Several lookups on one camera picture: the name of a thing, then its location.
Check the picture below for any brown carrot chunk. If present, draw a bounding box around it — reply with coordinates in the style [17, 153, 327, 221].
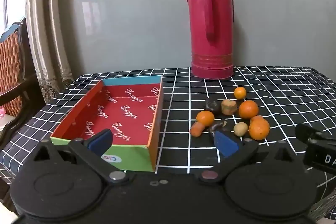
[221, 99, 238, 115]

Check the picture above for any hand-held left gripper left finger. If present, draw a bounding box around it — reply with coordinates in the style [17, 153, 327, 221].
[33, 128, 130, 185]

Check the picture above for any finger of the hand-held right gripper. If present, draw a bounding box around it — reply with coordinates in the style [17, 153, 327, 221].
[295, 123, 336, 146]

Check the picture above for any beige curtain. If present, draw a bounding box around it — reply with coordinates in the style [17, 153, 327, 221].
[25, 0, 74, 104]

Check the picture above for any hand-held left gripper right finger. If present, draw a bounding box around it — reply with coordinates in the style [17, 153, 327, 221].
[198, 131, 306, 184]

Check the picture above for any large bumpy orange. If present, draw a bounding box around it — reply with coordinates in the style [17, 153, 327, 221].
[248, 118, 270, 141]

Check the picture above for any dark curved peel piece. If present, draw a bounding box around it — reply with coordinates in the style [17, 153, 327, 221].
[209, 120, 227, 136]

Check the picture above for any round orange tangerine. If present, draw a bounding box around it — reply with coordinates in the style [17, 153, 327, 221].
[196, 110, 215, 127]
[238, 100, 259, 119]

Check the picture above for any small orange kumquat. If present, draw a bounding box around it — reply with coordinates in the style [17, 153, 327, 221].
[234, 87, 247, 100]

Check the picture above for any colourful cardboard box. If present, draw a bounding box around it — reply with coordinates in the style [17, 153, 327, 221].
[50, 75, 164, 172]

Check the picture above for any red thermos flask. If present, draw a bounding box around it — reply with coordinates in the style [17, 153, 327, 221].
[185, 0, 235, 80]

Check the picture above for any dark shrivelled fruit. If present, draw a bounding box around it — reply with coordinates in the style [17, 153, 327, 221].
[204, 97, 221, 112]

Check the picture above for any dark wooden upholstered chair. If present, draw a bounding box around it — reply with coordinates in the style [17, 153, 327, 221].
[0, 18, 47, 119]

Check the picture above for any small tan potato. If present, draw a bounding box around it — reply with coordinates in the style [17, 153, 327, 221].
[233, 122, 248, 137]

